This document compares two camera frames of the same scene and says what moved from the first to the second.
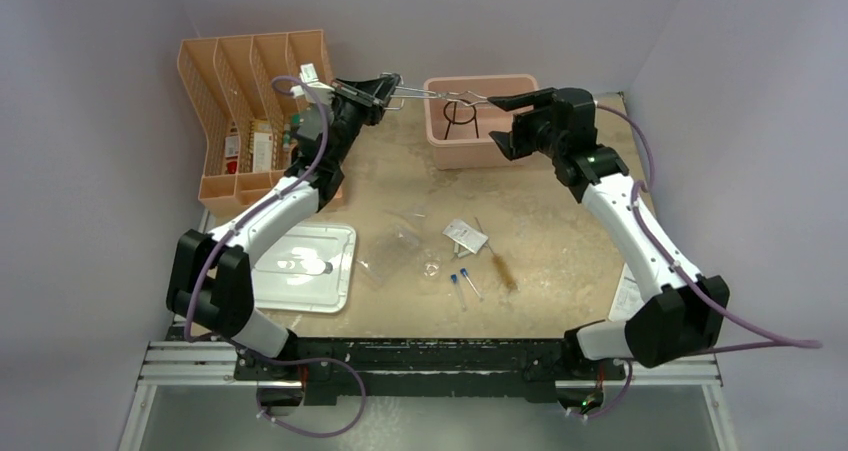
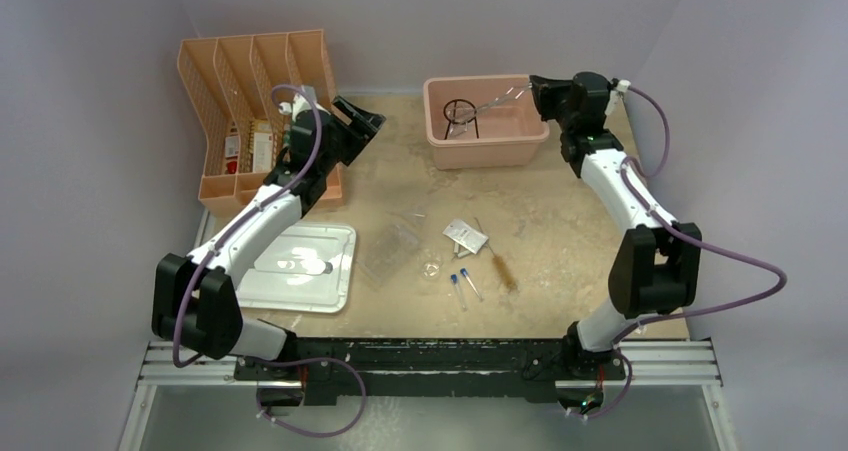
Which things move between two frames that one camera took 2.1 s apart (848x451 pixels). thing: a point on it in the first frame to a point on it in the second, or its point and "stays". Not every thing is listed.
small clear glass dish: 431,269 stays
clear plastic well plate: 382,261 stays
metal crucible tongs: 467,97 to 463,116
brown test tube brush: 501,265 stays
